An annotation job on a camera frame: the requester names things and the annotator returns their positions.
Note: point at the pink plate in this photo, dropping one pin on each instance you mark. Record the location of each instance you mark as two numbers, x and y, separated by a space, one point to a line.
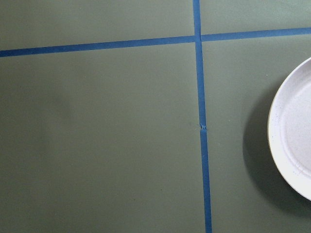
289 129

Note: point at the brown paper table cover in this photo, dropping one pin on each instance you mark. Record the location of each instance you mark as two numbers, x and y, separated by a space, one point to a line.
146 116

